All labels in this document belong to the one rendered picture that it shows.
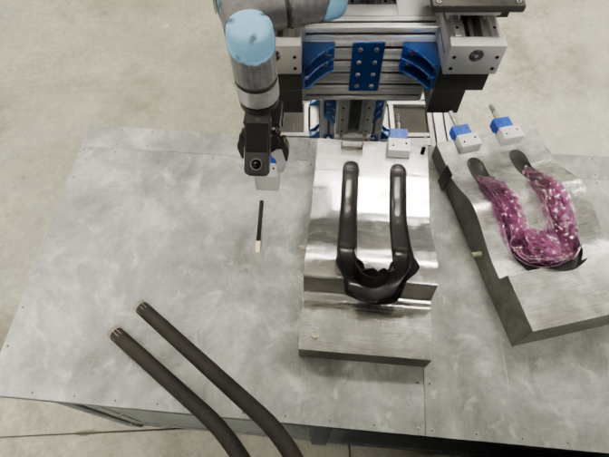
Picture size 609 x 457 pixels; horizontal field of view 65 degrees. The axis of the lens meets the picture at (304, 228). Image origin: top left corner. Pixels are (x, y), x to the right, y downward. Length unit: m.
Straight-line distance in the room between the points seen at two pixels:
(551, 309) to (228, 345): 0.64
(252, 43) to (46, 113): 2.06
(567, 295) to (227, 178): 0.80
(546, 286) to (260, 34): 0.71
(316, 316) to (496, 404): 0.39
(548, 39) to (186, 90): 1.95
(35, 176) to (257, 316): 1.68
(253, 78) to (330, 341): 0.51
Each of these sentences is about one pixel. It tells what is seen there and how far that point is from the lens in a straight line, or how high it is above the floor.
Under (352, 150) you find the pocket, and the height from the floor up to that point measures 0.86.
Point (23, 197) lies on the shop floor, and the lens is 2.48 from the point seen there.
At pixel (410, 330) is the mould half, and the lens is 0.99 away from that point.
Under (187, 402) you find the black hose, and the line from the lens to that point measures 0.96.
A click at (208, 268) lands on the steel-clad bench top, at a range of 1.11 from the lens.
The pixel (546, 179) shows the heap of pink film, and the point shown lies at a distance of 1.19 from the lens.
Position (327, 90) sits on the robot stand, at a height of 0.72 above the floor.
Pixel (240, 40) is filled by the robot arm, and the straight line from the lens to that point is 0.77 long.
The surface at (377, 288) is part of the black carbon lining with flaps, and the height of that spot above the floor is 0.87.
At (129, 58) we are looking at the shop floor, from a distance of 2.85.
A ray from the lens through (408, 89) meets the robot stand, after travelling 1.52.
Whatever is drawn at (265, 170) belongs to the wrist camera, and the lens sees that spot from 0.88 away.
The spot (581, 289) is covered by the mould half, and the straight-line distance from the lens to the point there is 1.08.
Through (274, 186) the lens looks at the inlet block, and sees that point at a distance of 1.05.
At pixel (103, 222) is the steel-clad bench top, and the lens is 1.24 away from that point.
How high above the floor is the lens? 1.79
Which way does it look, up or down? 62 degrees down
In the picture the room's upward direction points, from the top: 2 degrees counter-clockwise
